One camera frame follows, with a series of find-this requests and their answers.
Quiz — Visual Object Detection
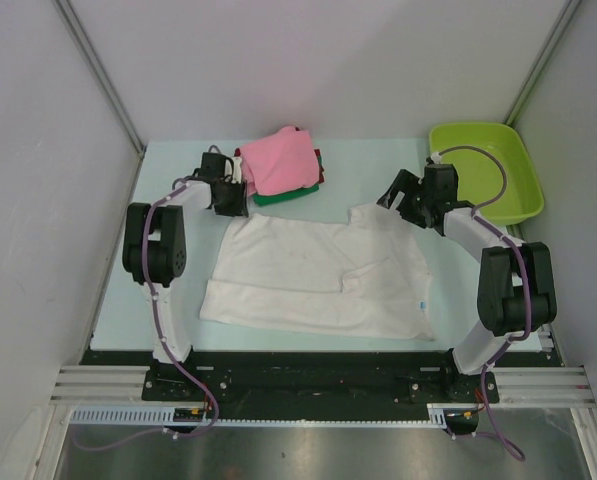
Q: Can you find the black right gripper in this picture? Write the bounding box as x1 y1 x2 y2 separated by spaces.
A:
377 169 433 229

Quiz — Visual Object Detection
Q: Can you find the white t shirt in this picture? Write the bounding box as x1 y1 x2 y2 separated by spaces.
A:
200 204 435 341

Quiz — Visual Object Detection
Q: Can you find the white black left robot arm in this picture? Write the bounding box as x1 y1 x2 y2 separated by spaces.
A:
122 145 249 365

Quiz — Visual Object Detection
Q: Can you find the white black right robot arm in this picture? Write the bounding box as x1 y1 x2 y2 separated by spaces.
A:
377 163 557 401

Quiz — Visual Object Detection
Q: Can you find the green folded t shirt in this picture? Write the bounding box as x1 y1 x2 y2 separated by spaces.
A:
253 184 319 207

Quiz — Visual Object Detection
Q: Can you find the pink folded t shirt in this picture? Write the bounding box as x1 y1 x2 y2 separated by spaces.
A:
235 126 320 196

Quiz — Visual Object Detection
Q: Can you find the lime green plastic basin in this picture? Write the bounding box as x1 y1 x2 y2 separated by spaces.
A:
428 122 544 226

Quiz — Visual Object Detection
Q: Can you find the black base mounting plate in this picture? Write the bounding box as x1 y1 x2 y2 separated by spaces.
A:
80 349 564 406

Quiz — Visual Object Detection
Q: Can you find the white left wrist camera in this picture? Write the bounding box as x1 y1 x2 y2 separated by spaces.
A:
230 156 243 184

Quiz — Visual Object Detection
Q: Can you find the grey aluminium corner post right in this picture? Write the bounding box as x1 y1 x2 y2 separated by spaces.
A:
503 0 586 128

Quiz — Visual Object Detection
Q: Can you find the grey aluminium corner post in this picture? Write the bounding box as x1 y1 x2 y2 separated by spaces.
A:
51 0 146 159
503 0 586 128

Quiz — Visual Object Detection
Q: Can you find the white slotted cable duct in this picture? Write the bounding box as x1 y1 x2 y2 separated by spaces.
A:
70 403 479 430

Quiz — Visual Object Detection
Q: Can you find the grey aluminium corner post left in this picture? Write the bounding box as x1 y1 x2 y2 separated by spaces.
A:
51 0 146 159

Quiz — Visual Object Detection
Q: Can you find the aluminium frame rail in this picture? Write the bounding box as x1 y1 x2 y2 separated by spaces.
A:
50 366 596 408

